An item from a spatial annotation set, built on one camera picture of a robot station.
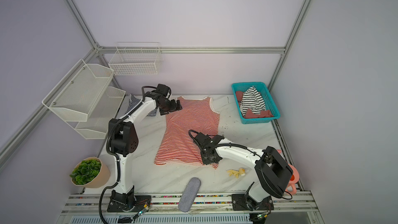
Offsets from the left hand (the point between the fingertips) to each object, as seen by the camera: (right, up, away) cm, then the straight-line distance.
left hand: (175, 111), depth 97 cm
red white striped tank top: (+2, -20, -3) cm, 21 cm away
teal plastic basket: (+64, +6, +8) cm, 65 cm away
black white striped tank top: (+54, +8, +14) cm, 56 cm away
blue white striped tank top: (-34, +7, +16) cm, 38 cm away
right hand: (+20, -28, -14) cm, 36 cm away
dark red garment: (+51, -2, +7) cm, 51 cm away
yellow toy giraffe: (+39, -33, -16) cm, 53 cm away
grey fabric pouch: (+11, -41, -23) cm, 48 cm away
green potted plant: (-36, -29, -24) cm, 53 cm away
